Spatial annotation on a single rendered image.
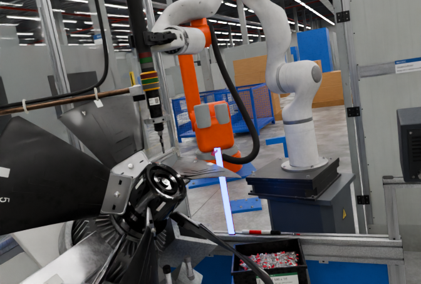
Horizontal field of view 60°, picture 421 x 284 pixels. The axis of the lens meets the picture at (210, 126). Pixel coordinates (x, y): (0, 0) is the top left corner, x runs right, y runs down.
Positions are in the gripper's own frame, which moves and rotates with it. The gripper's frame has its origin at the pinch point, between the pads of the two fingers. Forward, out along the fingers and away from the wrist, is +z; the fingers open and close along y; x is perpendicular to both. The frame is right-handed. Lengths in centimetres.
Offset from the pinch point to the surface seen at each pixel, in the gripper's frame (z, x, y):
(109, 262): 25, -45, 2
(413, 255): -178, -155, -68
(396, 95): -179, -45, -67
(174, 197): 11.6, -36.8, -8.0
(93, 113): 0.5, -16.5, 19.4
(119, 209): 17.0, -37.3, 3.3
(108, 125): 1.5, -20.0, 14.6
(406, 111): -37, -31, -60
